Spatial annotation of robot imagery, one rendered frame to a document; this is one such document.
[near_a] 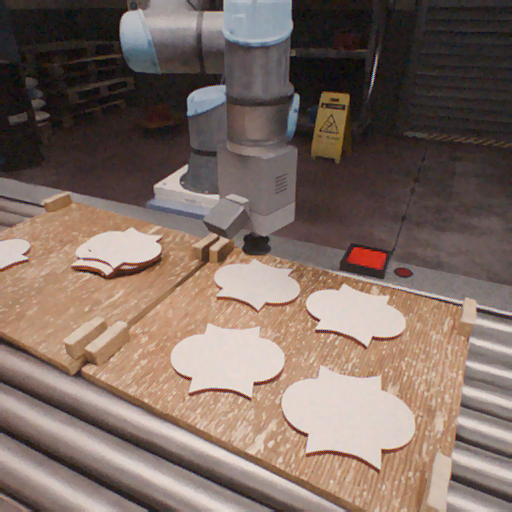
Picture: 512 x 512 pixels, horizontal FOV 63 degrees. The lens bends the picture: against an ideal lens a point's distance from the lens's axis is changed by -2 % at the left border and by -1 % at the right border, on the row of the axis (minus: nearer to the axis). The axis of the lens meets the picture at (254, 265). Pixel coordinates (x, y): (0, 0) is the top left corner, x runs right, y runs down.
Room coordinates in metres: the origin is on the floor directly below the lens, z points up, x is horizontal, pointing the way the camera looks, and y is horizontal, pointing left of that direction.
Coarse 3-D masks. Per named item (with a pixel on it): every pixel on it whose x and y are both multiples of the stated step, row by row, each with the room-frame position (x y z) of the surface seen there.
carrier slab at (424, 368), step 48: (192, 288) 0.53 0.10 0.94; (336, 288) 0.53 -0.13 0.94; (384, 288) 0.53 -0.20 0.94; (144, 336) 0.42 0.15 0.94; (288, 336) 0.42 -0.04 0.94; (336, 336) 0.42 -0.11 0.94; (432, 336) 0.42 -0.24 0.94; (96, 384) 0.35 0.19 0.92; (144, 384) 0.34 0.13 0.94; (288, 384) 0.34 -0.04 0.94; (384, 384) 0.34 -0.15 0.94; (432, 384) 0.34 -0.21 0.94; (192, 432) 0.28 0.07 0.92; (240, 432) 0.27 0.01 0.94; (288, 432) 0.27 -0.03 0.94; (432, 432) 0.27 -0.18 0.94; (336, 480) 0.22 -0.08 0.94; (384, 480) 0.22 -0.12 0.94
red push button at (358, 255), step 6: (354, 252) 0.65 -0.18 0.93; (360, 252) 0.65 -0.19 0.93; (366, 252) 0.65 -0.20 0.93; (372, 252) 0.65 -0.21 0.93; (378, 252) 0.65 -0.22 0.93; (348, 258) 0.63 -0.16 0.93; (354, 258) 0.63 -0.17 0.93; (360, 258) 0.63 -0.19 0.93; (366, 258) 0.63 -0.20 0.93; (372, 258) 0.63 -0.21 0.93; (378, 258) 0.63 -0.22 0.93; (384, 258) 0.63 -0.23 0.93; (366, 264) 0.61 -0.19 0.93; (372, 264) 0.61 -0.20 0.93; (378, 264) 0.61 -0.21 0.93
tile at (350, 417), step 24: (312, 384) 0.33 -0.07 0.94; (336, 384) 0.33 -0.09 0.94; (360, 384) 0.33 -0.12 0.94; (288, 408) 0.30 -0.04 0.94; (312, 408) 0.30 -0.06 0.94; (336, 408) 0.30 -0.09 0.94; (360, 408) 0.30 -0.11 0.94; (384, 408) 0.30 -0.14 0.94; (408, 408) 0.30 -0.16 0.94; (312, 432) 0.27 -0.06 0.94; (336, 432) 0.27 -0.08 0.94; (360, 432) 0.27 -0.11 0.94; (384, 432) 0.27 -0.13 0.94; (408, 432) 0.27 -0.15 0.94; (360, 456) 0.24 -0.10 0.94
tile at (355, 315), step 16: (320, 304) 0.48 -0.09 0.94; (336, 304) 0.48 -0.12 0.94; (352, 304) 0.48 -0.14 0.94; (368, 304) 0.48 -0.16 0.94; (384, 304) 0.48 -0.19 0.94; (320, 320) 0.45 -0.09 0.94; (336, 320) 0.44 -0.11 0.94; (352, 320) 0.44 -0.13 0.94; (368, 320) 0.44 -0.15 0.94; (384, 320) 0.44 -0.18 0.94; (400, 320) 0.44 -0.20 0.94; (352, 336) 0.41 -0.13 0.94; (368, 336) 0.41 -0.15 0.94; (384, 336) 0.41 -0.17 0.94
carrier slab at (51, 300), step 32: (32, 224) 0.75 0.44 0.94; (64, 224) 0.75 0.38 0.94; (96, 224) 0.75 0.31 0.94; (128, 224) 0.75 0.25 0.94; (32, 256) 0.62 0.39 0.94; (64, 256) 0.62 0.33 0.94; (160, 256) 0.62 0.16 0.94; (192, 256) 0.62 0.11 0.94; (0, 288) 0.53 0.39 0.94; (32, 288) 0.53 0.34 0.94; (64, 288) 0.53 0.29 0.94; (96, 288) 0.53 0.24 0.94; (128, 288) 0.53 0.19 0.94; (160, 288) 0.53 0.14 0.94; (0, 320) 0.45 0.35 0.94; (32, 320) 0.45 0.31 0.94; (64, 320) 0.45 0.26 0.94; (128, 320) 0.45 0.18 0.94; (32, 352) 0.40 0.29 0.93; (64, 352) 0.39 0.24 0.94
